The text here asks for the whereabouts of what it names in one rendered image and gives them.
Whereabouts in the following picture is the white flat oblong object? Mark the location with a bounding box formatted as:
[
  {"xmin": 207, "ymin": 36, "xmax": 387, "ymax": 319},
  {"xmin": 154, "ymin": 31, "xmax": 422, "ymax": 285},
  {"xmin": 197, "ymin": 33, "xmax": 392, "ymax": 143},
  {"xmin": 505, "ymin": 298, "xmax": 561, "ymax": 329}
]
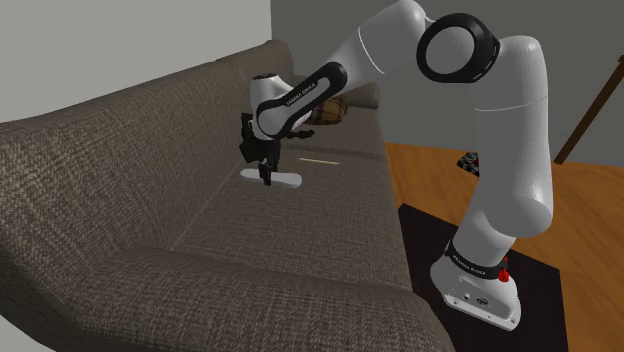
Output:
[{"xmin": 239, "ymin": 167, "xmax": 303, "ymax": 190}]

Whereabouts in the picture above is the pale yellow pencil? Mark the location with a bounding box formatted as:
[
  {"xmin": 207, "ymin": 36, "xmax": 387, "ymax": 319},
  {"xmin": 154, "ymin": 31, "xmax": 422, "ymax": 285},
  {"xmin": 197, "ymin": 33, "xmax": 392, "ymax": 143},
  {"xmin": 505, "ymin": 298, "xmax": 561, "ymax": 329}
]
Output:
[{"xmin": 296, "ymin": 156, "xmax": 342, "ymax": 166}]

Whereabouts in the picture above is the brown plaid cushion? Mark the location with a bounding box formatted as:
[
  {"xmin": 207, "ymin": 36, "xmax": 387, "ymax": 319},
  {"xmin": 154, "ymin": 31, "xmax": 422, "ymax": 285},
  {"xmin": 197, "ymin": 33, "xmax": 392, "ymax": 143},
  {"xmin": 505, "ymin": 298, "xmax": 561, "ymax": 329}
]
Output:
[{"xmin": 304, "ymin": 94, "xmax": 351, "ymax": 127}]

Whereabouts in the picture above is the grey-brown fabric sofa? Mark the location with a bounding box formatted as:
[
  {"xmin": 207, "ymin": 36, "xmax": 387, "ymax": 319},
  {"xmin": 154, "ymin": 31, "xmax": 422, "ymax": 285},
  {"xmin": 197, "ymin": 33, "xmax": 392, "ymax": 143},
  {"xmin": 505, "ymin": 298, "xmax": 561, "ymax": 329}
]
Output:
[{"xmin": 0, "ymin": 38, "xmax": 457, "ymax": 352}]

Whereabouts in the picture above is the black white checkered object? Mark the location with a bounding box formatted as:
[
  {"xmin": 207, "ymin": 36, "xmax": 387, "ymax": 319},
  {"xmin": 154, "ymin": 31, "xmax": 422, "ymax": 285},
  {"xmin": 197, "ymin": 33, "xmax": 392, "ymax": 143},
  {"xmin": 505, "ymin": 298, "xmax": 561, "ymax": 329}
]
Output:
[{"xmin": 456, "ymin": 150, "xmax": 481, "ymax": 178}]

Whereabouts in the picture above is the dark brown wooden pole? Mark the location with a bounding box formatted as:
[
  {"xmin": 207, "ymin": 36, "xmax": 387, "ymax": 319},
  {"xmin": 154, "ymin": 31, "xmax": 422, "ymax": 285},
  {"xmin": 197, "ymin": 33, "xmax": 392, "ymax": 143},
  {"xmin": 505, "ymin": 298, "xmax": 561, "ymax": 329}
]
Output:
[{"xmin": 553, "ymin": 55, "xmax": 624, "ymax": 166}]

